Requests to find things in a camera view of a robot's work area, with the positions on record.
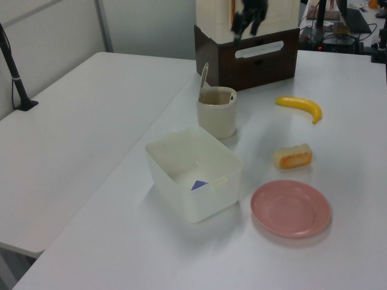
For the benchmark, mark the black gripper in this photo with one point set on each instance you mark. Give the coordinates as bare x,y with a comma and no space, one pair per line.
255,6

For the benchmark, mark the orange and cream cake slice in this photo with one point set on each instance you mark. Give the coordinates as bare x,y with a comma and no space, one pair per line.
293,160

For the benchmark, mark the beige trash can with lid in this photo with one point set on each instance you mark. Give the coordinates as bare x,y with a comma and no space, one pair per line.
216,121

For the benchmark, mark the cream plastic storage box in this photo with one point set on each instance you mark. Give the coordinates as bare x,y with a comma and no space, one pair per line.
278,15

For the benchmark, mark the dark brown drawer box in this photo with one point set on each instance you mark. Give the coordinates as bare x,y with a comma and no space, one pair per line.
266,69

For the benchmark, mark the black device with red light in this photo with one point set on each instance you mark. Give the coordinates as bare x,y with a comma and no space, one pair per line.
335,42

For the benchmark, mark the small brown box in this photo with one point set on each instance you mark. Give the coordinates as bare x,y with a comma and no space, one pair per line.
341,28

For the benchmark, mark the yellow banana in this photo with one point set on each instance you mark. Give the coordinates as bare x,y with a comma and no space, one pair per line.
302,102

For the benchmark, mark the black laptop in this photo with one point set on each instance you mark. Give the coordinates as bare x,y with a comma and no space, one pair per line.
356,18

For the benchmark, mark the small orange object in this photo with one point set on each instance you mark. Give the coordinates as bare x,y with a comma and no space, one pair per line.
373,3

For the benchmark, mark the black clamp stand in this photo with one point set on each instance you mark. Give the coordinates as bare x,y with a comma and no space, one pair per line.
379,48

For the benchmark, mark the purple card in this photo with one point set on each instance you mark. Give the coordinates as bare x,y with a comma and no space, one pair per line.
199,185

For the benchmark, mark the white open plastic bin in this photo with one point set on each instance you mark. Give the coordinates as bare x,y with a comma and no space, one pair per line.
211,205

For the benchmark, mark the pink plate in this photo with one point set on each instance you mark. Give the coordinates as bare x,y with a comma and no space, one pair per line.
290,208

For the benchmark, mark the black upright post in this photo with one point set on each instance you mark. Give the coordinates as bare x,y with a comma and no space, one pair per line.
320,13

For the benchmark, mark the black camera stand pole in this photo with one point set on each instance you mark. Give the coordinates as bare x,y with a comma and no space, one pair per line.
18,84

